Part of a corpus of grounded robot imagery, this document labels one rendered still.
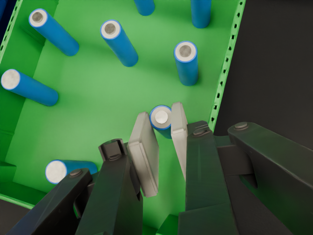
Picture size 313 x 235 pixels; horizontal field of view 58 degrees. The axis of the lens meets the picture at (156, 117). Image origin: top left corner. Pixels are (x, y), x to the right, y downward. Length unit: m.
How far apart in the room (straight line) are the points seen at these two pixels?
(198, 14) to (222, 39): 0.04
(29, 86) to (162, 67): 0.12
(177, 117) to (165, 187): 0.12
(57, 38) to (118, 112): 0.09
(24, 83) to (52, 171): 0.08
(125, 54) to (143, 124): 0.11
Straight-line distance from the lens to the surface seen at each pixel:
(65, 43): 0.30
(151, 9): 0.31
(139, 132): 0.15
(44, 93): 0.29
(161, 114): 0.20
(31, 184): 0.32
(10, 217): 0.83
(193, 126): 0.16
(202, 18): 0.28
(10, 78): 0.26
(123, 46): 0.25
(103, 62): 0.30
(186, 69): 0.23
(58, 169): 0.23
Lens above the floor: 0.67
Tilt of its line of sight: 77 degrees down
